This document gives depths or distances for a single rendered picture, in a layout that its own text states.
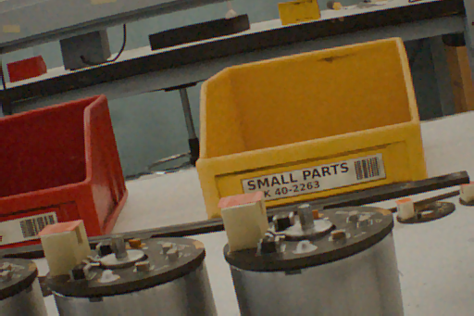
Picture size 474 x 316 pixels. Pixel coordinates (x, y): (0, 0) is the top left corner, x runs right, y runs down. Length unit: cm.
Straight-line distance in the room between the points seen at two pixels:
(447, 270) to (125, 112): 431
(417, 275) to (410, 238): 5
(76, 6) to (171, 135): 222
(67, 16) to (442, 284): 219
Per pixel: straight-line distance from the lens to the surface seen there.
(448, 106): 315
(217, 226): 16
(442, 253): 33
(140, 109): 459
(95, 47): 255
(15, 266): 16
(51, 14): 246
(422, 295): 29
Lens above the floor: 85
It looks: 7 degrees down
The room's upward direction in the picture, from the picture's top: 12 degrees counter-clockwise
